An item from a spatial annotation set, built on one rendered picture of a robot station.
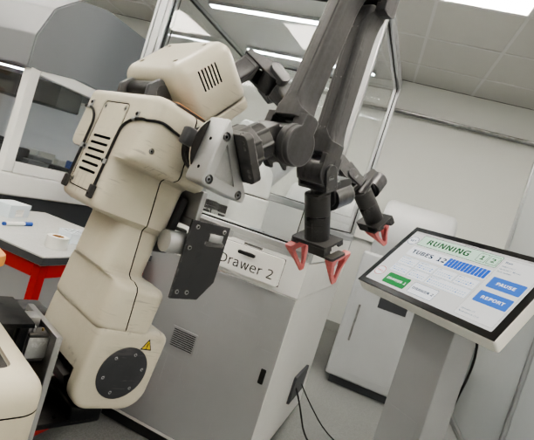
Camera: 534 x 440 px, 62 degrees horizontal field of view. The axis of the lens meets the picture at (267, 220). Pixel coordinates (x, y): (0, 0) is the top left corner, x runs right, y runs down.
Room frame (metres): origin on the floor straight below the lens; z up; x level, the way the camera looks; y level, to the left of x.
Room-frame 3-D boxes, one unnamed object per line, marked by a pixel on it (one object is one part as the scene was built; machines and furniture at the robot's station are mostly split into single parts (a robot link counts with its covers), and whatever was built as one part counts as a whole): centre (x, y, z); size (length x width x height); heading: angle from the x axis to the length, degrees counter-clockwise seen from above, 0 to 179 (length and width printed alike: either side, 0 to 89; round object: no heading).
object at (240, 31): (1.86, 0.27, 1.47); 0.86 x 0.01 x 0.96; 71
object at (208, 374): (2.29, 0.12, 0.40); 1.03 x 0.95 x 0.80; 71
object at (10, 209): (1.76, 0.99, 0.79); 0.13 x 0.09 x 0.05; 175
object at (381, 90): (2.13, -0.34, 1.52); 0.87 x 0.01 x 0.86; 161
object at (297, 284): (2.29, 0.13, 0.87); 1.02 x 0.95 x 0.14; 71
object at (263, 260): (1.75, 0.02, 0.87); 0.29 x 0.02 x 0.11; 71
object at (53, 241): (1.47, 0.65, 0.78); 0.07 x 0.07 x 0.04
